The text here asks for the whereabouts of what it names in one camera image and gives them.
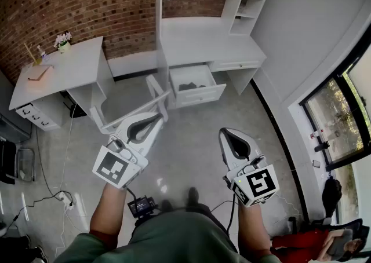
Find black box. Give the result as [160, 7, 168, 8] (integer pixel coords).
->
[0, 139, 17, 185]

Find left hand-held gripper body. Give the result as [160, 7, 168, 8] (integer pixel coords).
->
[92, 134, 151, 190]

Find white desk with hutch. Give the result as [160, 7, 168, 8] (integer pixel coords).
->
[155, 0, 279, 111]

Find white side desk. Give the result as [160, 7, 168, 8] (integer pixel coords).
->
[8, 35, 116, 132]

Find dark cloth item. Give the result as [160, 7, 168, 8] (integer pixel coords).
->
[178, 81, 207, 92]

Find grey cabinet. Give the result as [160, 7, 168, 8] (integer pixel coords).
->
[0, 112, 32, 144]

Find reed diffuser with sticks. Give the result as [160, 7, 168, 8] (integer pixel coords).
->
[24, 42, 44, 67]

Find potted pale flowers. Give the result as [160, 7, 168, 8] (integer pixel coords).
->
[53, 31, 73, 54]

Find wooden board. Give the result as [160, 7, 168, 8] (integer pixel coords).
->
[27, 64, 55, 82]

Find person's green shirt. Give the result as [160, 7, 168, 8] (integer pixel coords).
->
[53, 209, 282, 263]

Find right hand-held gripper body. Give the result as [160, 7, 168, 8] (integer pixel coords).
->
[223, 155, 281, 207]

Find small clear bottle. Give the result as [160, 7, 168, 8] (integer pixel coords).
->
[37, 45, 50, 63]

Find black bag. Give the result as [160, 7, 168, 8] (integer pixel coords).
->
[322, 178, 343, 218]

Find black flask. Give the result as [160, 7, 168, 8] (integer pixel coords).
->
[314, 141, 331, 153]

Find white power strip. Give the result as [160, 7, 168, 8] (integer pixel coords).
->
[59, 191, 77, 208]

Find black monitor device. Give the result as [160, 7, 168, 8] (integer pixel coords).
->
[126, 195, 159, 220]

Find person's right black shoe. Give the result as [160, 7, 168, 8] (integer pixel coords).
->
[187, 187, 201, 207]

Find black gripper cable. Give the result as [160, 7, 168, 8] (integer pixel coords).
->
[227, 193, 238, 234]

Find person's right forearm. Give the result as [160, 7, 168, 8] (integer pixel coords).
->
[237, 198, 273, 257]

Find person's left forearm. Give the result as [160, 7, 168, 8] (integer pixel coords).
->
[89, 182, 128, 245]

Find person's dark trousers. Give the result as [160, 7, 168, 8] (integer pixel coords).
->
[132, 202, 231, 239]

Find white chair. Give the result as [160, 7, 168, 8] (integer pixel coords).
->
[88, 74, 171, 136]

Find black framed window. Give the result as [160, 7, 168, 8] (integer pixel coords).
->
[300, 49, 371, 171]

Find clear storage bin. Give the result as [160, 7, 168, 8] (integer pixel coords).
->
[14, 146, 36, 183]

